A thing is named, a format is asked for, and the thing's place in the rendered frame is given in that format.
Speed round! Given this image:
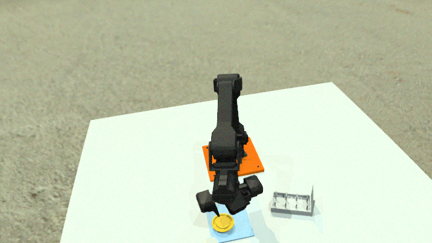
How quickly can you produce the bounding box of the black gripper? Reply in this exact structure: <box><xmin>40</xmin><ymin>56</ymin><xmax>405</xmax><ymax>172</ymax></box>
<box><xmin>196</xmin><ymin>174</ymin><xmax>263</xmax><ymax>217</ymax></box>

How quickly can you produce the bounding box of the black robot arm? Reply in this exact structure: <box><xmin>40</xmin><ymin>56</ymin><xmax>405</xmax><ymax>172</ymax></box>
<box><xmin>208</xmin><ymin>73</ymin><xmax>251</xmax><ymax>215</ymax></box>

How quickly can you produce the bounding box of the light blue mat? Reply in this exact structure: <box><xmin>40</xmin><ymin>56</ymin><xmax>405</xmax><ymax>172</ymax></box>
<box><xmin>206</xmin><ymin>203</ymin><xmax>255</xmax><ymax>243</ymax></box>

